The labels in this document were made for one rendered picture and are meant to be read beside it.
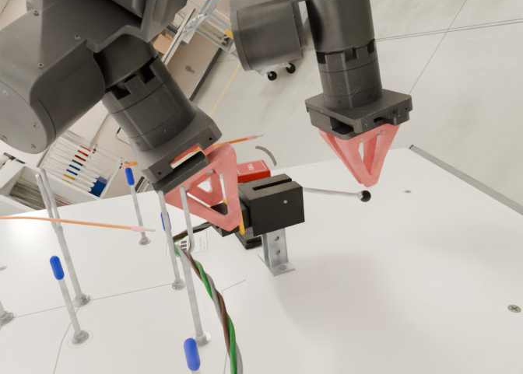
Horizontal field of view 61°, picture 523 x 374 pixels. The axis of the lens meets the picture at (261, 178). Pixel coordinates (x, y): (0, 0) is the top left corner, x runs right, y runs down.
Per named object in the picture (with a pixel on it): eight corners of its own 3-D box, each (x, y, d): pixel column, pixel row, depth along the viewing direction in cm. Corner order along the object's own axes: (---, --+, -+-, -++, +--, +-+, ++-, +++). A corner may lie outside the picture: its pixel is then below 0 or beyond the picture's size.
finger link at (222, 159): (210, 262, 37) (143, 178, 32) (191, 225, 43) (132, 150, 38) (276, 214, 37) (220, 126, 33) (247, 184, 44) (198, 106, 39)
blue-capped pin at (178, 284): (187, 287, 45) (173, 211, 41) (173, 291, 44) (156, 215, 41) (184, 279, 46) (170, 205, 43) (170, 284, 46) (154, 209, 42)
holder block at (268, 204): (305, 222, 44) (303, 186, 43) (254, 237, 43) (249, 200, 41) (287, 206, 48) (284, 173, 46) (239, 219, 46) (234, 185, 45)
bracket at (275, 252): (295, 269, 46) (292, 227, 44) (274, 276, 45) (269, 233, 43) (277, 249, 50) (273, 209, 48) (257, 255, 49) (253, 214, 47)
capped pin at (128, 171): (153, 241, 54) (135, 159, 50) (142, 246, 53) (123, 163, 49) (147, 237, 55) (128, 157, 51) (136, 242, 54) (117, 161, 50)
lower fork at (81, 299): (73, 297, 45) (32, 169, 40) (92, 293, 45) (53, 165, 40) (70, 309, 43) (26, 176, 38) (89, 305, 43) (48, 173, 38)
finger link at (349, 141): (356, 205, 45) (341, 121, 41) (322, 182, 52) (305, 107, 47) (410, 180, 47) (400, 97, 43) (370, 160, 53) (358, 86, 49)
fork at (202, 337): (208, 329, 39) (181, 181, 33) (214, 342, 37) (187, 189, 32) (187, 337, 38) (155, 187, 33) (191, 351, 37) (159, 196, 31)
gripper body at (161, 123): (156, 190, 33) (91, 108, 29) (138, 151, 41) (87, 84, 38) (227, 141, 33) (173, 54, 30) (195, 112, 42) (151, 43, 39)
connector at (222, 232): (265, 221, 43) (262, 203, 43) (220, 238, 41) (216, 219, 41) (250, 210, 46) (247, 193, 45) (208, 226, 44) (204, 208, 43)
